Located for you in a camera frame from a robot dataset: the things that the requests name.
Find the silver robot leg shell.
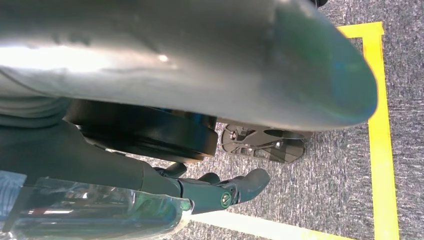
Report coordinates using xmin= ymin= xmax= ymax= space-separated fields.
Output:
xmin=0 ymin=0 xmax=379 ymax=133

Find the yellow floor tape square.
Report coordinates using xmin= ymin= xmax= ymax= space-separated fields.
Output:
xmin=190 ymin=21 xmax=401 ymax=240

